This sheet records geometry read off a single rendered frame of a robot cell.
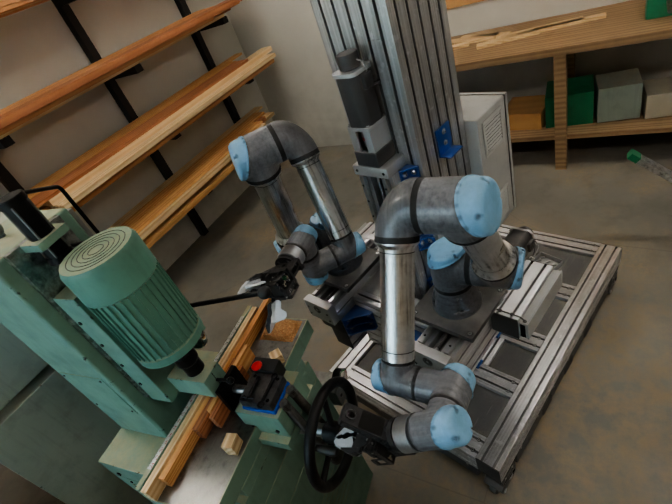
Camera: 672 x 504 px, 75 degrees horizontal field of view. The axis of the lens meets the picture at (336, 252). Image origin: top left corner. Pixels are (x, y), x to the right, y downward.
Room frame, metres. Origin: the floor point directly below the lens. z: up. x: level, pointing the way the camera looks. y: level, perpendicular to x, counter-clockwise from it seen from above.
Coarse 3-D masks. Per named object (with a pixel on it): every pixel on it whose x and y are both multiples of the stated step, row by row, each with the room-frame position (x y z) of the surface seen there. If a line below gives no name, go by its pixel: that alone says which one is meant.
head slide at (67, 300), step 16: (64, 288) 0.93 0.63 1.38; (64, 304) 0.89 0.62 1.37; (80, 304) 0.87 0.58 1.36; (80, 320) 0.89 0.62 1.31; (96, 320) 0.87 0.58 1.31; (96, 336) 0.89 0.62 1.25; (112, 336) 0.87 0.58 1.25; (112, 352) 0.89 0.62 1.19; (128, 352) 0.87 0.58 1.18; (128, 368) 0.89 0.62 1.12; (144, 368) 0.87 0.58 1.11; (160, 368) 0.90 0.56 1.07; (144, 384) 0.89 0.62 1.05; (160, 384) 0.87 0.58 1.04
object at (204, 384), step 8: (176, 368) 0.91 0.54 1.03; (208, 368) 0.86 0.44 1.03; (216, 368) 0.86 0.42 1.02; (168, 376) 0.90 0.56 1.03; (176, 376) 0.88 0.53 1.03; (184, 376) 0.87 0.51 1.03; (200, 376) 0.85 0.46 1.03; (208, 376) 0.84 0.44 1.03; (216, 376) 0.85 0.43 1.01; (176, 384) 0.88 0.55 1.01; (184, 384) 0.86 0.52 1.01; (192, 384) 0.85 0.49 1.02; (200, 384) 0.83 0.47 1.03; (208, 384) 0.83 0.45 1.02; (216, 384) 0.84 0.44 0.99; (192, 392) 0.86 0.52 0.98; (200, 392) 0.84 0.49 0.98; (208, 392) 0.83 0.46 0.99
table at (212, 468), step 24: (288, 360) 0.91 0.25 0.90; (216, 432) 0.76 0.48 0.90; (240, 432) 0.73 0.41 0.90; (264, 432) 0.73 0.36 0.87; (192, 456) 0.72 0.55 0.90; (216, 456) 0.69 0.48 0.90; (240, 456) 0.67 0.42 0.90; (192, 480) 0.66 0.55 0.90; (216, 480) 0.63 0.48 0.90; (240, 480) 0.63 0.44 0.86
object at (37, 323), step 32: (0, 256) 0.92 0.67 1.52; (0, 288) 0.90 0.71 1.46; (32, 288) 0.91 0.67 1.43; (0, 320) 0.99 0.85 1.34; (32, 320) 0.91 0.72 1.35; (64, 320) 0.91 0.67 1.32; (64, 352) 0.92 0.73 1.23; (96, 352) 0.91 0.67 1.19; (96, 384) 0.92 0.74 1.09; (128, 384) 0.91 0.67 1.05; (128, 416) 0.93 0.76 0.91; (160, 416) 0.91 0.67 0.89
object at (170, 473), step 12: (264, 300) 1.17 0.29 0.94; (264, 312) 1.13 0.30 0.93; (252, 324) 1.07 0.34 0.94; (252, 336) 1.05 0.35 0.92; (240, 348) 0.99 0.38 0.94; (228, 360) 0.96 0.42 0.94; (192, 420) 0.80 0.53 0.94; (192, 432) 0.77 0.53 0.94; (180, 444) 0.74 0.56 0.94; (192, 444) 0.75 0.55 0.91; (180, 456) 0.71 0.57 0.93; (168, 468) 0.69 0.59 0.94; (180, 468) 0.70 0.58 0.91; (168, 480) 0.67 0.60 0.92
